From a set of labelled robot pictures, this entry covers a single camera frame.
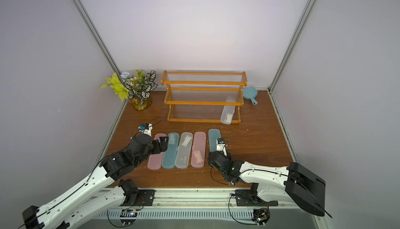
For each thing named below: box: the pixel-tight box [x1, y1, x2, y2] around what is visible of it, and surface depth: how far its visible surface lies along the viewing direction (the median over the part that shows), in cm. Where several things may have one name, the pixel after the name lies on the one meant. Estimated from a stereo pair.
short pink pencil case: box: [190, 131, 207, 168], surface depth 89 cm
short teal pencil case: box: [208, 128, 221, 152], surface depth 94 cm
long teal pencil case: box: [161, 132, 180, 170], surface depth 86 cm
